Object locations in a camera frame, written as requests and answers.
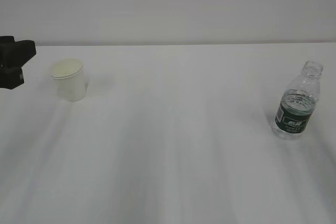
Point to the white paper cup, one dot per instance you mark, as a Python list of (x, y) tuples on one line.
[(69, 79)]

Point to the clear water bottle green label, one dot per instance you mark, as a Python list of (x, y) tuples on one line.
[(298, 102)]

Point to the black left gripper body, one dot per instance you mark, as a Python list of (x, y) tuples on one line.
[(14, 55)]

